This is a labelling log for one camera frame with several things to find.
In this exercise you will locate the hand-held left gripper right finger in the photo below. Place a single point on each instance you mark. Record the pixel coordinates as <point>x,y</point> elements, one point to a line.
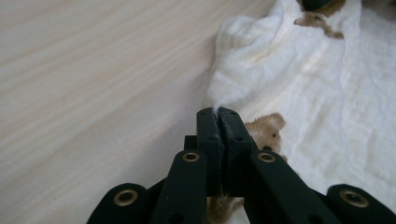
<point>236,146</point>

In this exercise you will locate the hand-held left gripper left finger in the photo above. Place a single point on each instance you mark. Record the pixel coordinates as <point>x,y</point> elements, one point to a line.
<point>208,146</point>

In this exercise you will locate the white towel with bear print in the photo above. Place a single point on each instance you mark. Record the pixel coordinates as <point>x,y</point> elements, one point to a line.
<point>311,93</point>

